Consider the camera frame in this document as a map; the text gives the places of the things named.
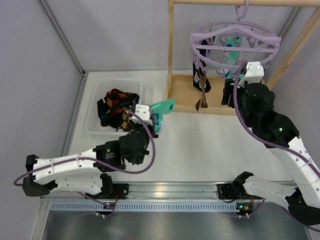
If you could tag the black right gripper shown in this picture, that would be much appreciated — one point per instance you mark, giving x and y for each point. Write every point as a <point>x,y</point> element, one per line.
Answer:
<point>230,85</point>

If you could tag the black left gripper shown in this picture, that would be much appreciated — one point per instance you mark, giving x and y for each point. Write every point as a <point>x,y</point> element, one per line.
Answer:
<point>154,122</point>

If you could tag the brown striped sock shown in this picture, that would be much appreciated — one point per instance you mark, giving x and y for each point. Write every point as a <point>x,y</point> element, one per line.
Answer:
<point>202,102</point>

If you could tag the mint green sock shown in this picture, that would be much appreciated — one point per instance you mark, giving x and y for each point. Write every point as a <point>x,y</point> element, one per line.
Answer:
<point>159,109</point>
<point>231,57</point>

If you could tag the black blue sport sock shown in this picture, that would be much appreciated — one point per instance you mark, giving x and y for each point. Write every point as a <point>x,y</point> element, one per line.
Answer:
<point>114,119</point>

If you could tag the red yellow black argyle sock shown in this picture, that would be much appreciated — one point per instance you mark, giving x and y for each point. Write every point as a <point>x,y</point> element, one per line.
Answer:
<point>116,98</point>

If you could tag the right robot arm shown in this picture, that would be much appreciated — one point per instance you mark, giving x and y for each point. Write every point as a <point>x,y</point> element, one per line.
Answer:
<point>254,105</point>

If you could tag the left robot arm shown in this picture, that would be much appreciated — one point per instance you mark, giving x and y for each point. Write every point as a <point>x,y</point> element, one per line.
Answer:
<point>88,172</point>

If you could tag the purple round clip hanger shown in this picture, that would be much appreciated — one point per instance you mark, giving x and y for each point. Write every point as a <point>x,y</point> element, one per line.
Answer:
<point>222,45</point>

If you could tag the brown beige checkered sock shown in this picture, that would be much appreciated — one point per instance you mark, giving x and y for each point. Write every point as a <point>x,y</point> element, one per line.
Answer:
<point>124,119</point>

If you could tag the white plastic laundry basket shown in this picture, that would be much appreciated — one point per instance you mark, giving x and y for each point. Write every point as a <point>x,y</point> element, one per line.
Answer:
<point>92,122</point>

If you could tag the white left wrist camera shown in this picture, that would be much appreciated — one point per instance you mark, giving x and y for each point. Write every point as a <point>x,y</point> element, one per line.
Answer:
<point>144,112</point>

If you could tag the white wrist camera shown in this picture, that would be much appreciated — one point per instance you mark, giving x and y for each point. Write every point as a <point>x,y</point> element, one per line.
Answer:
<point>252,72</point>
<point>144,112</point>

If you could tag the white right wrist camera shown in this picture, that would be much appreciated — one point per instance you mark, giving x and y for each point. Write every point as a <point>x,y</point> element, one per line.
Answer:
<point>252,72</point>

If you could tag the wooden hanger rack frame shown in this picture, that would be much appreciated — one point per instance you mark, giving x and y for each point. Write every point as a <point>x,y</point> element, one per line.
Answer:
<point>179,86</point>

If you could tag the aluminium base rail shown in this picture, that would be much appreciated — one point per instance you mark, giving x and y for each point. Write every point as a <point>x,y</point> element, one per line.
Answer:
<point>144,191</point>

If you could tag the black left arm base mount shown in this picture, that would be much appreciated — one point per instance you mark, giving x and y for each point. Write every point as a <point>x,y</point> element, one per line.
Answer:
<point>118,191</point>

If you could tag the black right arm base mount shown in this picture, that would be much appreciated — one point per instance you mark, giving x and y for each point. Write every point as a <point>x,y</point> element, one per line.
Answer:
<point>227,193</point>

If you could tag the grey slotted cable duct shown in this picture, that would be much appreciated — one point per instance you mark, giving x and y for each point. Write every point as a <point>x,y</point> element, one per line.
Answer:
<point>134,206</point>

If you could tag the aluminium frame post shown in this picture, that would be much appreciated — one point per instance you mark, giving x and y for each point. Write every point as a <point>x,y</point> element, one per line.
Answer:
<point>62,36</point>

